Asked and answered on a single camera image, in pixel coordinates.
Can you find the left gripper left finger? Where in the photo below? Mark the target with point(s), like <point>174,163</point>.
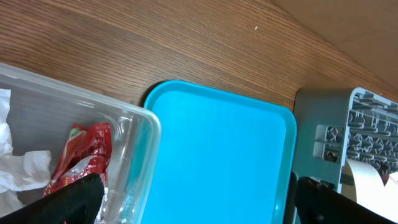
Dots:
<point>78,202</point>

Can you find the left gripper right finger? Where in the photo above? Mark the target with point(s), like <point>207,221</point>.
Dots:
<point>316,204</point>

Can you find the white bowl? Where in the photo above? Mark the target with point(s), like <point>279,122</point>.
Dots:
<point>363,184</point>

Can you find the red snack wrapper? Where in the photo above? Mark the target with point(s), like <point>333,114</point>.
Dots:
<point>87,151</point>

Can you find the white napkin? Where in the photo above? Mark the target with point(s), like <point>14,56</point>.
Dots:
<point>19,173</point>

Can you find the grey dishwasher rack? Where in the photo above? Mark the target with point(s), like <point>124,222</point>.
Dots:
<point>336,124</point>

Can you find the clear plastic bin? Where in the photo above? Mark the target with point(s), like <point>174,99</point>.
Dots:
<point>43,111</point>

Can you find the teal plastic tray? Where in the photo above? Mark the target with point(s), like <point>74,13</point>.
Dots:
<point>223,157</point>

